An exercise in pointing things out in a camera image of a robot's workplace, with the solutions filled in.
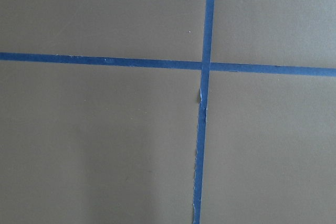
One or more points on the blue tape strip crosswise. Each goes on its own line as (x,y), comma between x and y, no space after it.
(169,64)

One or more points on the brown paper table cover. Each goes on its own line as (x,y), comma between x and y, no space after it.
(113,144)

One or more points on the blue tape strip lengthwise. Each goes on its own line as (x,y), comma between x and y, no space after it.
(202,110)

